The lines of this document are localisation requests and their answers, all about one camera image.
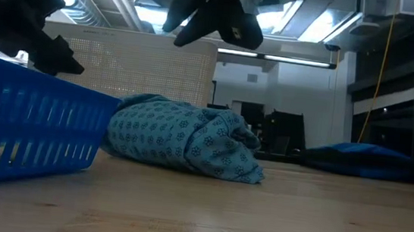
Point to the ceiling light panel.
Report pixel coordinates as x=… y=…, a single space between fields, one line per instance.
x=326 y=26

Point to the white air unit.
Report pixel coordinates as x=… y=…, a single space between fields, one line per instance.
x=400 y=6

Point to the long tube light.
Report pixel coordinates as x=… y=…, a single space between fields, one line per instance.
x=296 y=60

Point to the blue slotted plastic basket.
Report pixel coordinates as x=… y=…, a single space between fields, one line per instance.
x=30 y=133

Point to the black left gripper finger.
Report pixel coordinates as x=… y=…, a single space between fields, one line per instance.
x=56 y=57

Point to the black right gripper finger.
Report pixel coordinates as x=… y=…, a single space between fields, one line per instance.
x=183 y=7
x=204 y=26

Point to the black cabinet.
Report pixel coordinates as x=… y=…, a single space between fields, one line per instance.
x=285 y=135

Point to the teal patterned cloth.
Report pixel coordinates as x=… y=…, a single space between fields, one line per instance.
x=182 y=140

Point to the solid blue cloth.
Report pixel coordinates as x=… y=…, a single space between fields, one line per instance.
x=359 y=153

